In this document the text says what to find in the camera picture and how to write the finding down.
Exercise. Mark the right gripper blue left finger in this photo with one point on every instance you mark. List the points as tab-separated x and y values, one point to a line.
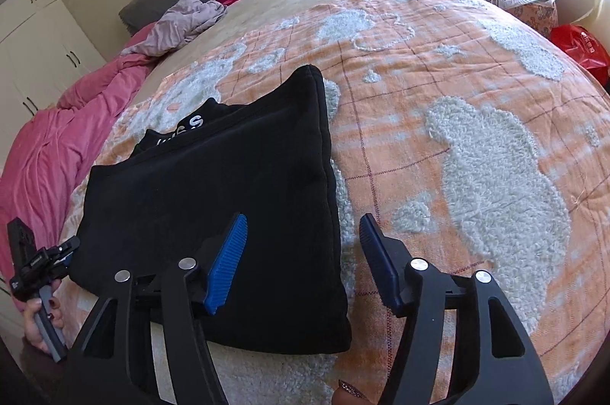
112	361

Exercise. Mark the black turtleneck sweater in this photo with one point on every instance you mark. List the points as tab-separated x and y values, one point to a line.
268	160

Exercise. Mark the left hand red nails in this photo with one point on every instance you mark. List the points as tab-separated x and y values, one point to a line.
33	306

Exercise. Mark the right hand thumb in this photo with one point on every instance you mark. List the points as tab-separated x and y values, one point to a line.
347	394

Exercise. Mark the pink duvet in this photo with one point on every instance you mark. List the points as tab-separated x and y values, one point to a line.
55	150

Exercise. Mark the cream wardrobe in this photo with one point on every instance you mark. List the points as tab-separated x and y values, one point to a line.
43	52

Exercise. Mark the orange plaid fleece blanket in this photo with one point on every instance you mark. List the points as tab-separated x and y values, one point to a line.
467	135

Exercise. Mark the mauve crumpled garment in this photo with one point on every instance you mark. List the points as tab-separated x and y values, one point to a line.
178	26

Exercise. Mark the red plastic bag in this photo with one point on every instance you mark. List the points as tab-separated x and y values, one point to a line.
583	48

